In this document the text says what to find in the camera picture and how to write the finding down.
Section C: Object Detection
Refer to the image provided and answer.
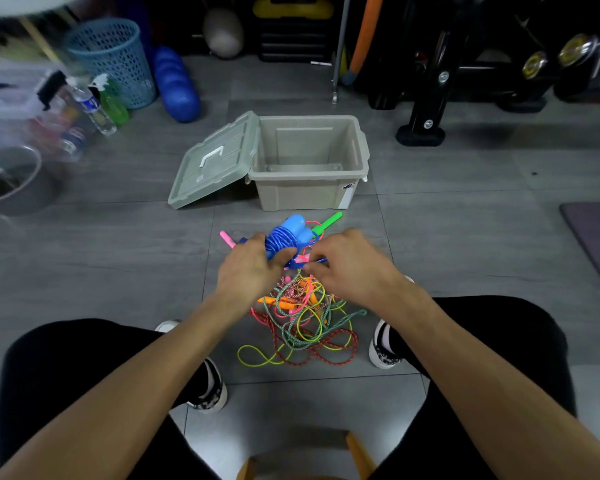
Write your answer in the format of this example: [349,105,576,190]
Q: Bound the person's left hand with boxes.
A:
[215,232,299,315]

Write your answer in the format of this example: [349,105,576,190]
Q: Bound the person's right hand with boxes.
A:
[302,228,416,311]

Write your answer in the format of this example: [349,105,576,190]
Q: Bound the pile of colourful jump ropes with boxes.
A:
[219,211,369,368]

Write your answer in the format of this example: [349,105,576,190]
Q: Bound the blue-handled jump rope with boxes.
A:
[237,213,329,271]

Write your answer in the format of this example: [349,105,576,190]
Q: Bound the grey plastic storage box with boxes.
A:
[245,114,371,212]

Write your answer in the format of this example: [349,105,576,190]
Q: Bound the person's right forearm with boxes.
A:
[389,282,600,480]

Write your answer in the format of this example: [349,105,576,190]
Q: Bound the person's left forearm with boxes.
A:
[0,294,251,480]

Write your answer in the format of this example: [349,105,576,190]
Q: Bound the grey-green box lid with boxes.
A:
[167,110,261,211]

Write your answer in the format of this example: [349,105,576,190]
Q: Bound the person's right leg black trousers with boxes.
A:
[369,294,579,480]

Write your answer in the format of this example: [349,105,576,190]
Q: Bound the person's leg black trousers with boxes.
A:
[369,294,579,480]
[0,318,216,480]

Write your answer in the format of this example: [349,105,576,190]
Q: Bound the person's left leg black trousers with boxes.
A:
[0,318,216,480]

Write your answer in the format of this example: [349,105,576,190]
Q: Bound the white right shoe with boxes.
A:
[369,275,416,371]

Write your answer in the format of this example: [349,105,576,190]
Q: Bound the white shoe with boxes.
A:
[369,275,416,371]
[155,319,229,415]

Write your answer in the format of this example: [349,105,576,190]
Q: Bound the white left shoe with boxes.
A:
[155,319,229,415]

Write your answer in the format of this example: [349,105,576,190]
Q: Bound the black dumbbell rack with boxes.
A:
[355,0,600,147]

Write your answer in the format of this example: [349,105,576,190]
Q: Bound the wooden stool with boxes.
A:
[235,429,379,480]

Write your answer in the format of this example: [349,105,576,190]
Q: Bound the green spray bottle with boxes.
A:
[89,73,131,127]

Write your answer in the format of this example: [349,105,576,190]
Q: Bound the clear water bottle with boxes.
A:
[65,76,119,137]

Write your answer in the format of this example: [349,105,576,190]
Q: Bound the grey metal bowl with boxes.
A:
[0,144,66,217]

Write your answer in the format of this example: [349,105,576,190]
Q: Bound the orange and green foam stick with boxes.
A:
[341,0,386,87]

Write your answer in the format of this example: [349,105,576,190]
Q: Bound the purple floor mat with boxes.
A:
[559,202,600,305]

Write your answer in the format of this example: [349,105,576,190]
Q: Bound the beige exercise ball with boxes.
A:
[202,7,245,59]

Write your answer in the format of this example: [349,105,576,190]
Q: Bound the light blue mesh basket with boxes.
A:
[62,18,157,111]

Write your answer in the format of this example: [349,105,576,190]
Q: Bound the black dumbbell gold end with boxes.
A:
[557,33,599,68]
[521,50,550,81]

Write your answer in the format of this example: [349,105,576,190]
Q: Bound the clear plastic lidded bin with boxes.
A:
[0,62,99,163]

